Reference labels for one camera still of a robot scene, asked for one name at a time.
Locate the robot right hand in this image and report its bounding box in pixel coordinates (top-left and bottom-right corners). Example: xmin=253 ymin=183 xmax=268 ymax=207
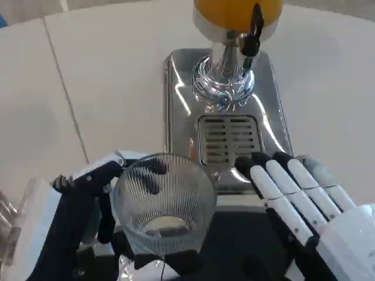
xmin=235 ymin=151 xmax=375 ymax=281

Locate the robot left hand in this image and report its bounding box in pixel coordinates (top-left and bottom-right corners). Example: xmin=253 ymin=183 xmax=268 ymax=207
xmin=18 ymin=149 xmax=206 ymax=281

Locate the clear ribbed glass cup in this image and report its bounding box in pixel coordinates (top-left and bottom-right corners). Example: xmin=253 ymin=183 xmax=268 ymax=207
xmin=112 ymin=152 xmax=218 ymax=256

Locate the steel drip tray grid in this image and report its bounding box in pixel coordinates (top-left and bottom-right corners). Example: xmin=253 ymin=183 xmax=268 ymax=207
xmin=197 ymin=115 xmax=261 ymax=165

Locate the orange juice drink dispenser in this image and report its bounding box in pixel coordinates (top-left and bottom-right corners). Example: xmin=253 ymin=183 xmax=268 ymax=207
xmin=163 ymin=0 xmax=294 ymax=196

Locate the black dispenser tap handle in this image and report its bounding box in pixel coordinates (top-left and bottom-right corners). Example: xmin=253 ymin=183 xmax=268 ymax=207
xmin=241 ymin=3 xmax=266 ymax=59

